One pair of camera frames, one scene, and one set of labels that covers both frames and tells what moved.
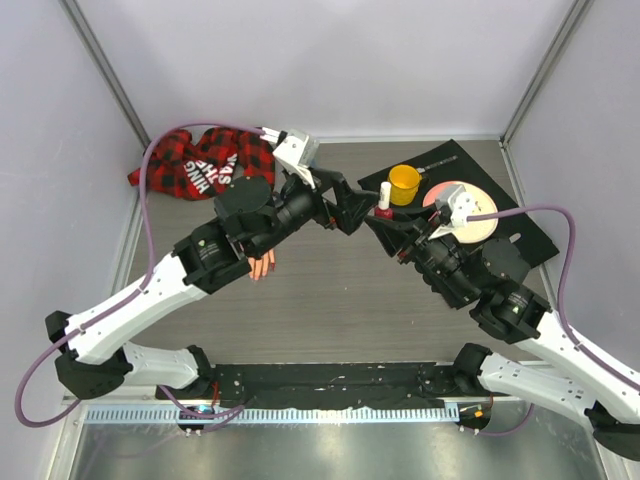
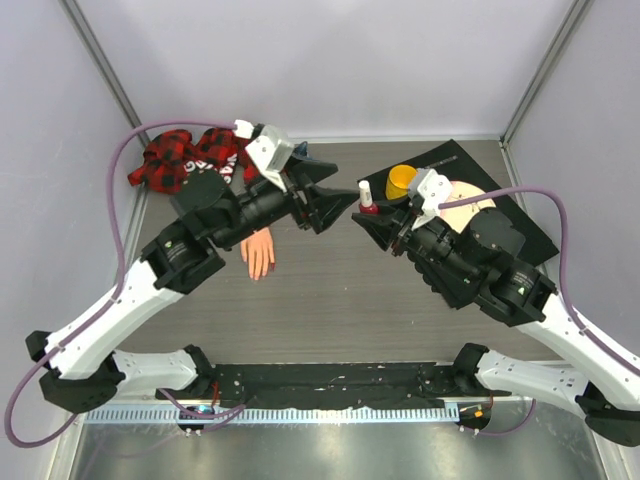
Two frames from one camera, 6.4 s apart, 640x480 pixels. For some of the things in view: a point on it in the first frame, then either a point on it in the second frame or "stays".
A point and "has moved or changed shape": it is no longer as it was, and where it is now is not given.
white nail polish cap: x=385 y=195 has moved or changed shape
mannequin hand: x=261 y=266 stays
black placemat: x=448 y=163 stays
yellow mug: x=404 y=182 stays
